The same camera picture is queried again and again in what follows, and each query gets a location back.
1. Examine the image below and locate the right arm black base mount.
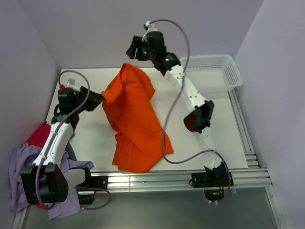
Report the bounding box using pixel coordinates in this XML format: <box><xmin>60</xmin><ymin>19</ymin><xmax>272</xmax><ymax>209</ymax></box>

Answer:
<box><xmin>188</xmin><ymin>170</ymin><xmax>234</xmax><ymax>204</ymax></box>

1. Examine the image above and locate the orange t shirt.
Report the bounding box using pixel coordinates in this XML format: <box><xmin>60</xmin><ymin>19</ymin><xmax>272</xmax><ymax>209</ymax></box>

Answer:
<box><xmin>101</xmin><ymin>63</ymin><xmax>173</xmax><ymax>173</ymax></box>

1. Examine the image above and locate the white perforated plastic basket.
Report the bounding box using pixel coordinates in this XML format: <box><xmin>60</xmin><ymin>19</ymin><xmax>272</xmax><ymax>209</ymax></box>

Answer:
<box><xmin>180</xmin><ymin>54</ymin><xmax>243</xmax><ymax>94</ymax></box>

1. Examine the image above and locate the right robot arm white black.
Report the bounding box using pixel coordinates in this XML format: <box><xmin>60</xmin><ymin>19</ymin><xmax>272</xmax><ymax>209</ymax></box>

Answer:
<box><xmin>126</xmin><ymin>31</ymin><xmax>232</xmax><ymax>186</ymax></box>

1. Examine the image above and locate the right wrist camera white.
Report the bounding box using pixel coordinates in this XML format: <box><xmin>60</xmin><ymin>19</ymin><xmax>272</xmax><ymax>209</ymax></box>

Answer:
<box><xmin>142</xmin><ymin>21</ymin><xmax>158</xmax><ymax>42</ymax></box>

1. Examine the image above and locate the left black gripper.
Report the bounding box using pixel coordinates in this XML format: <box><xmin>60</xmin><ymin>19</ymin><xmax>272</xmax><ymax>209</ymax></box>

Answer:
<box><xmin>72</xmin><ymin>86</ymin><xmax>105</xmax><ymax>113</ymax></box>

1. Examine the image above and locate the aluminium front rail frame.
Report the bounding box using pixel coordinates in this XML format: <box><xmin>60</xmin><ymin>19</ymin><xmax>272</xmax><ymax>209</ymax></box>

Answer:
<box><xmin>13</xmin><ymin>168</ymin><xmax>286</xmax><ymax>229</ymax></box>

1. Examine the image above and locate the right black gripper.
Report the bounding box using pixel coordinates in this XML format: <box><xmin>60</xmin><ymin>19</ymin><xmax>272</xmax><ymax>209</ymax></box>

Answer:
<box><xmin>125</xmin><ymin>36</ymin><xmax>155</xmax><ymax>62</ymax></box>

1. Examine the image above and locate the red t shirt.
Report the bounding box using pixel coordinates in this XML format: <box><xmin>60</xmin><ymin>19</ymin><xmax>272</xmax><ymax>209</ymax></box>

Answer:
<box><xmin>24</xmin><ymin>122</ymin><xmax>51</xmax><ymax>147</ymax></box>

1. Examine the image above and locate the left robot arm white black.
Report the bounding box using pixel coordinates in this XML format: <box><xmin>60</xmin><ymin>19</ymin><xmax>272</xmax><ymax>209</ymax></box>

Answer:
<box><xmin>20</xmin><ymin>86</ymin><xmax>104</xmax><ymax>205</ymax></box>

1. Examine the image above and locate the teal blue t shirt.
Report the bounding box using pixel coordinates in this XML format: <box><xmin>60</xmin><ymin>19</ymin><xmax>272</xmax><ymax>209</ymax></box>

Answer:
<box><xmin>65</xmin><ymin>142</ymin><xmax>77</xmax><ymax>161</ymax></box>

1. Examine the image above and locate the lavender t shirt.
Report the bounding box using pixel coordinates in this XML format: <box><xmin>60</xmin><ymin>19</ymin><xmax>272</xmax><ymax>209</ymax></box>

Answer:
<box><xmin>9</xmin><ymin>144</ymin><xmax>94</xmax><ymax>220</ymax></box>

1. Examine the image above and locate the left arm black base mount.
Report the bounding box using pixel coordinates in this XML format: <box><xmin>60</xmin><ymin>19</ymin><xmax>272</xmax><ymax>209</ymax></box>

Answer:
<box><xmin>76</xmin><ymin>176</ymin><xmax>108</xmax><ymax>207</ymax></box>

